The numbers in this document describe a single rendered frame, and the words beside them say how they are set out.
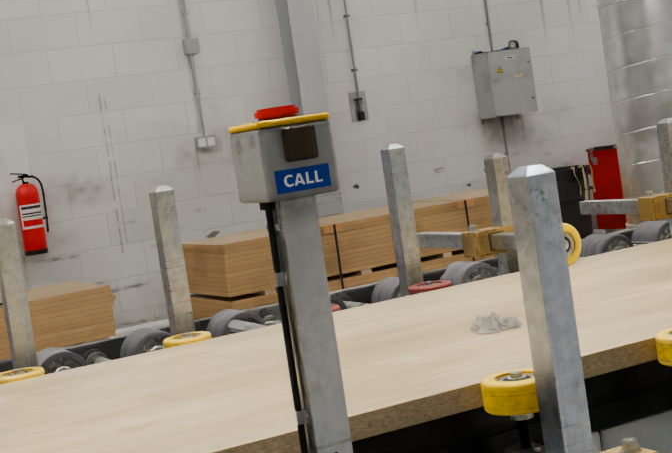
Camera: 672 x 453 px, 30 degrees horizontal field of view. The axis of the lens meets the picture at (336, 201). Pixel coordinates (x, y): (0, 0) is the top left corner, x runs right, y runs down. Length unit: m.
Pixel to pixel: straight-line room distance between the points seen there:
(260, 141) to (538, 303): 0.34
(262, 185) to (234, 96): 7.83
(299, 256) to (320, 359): 0.09
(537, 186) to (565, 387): 0.20
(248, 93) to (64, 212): 1.57
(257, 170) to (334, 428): 0.24
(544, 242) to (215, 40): 7.74
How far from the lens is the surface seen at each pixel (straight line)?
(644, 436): 1.61
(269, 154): 1.07
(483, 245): 2.48
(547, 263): 1.24
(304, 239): 1.11
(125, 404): 1.64
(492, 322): 1.74
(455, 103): 9.76
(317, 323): 1.11
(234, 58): 8.94
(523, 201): 1.23
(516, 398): 1.38
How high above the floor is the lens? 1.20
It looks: 3 degrees down
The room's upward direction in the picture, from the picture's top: 8 degrees counter-clockwise
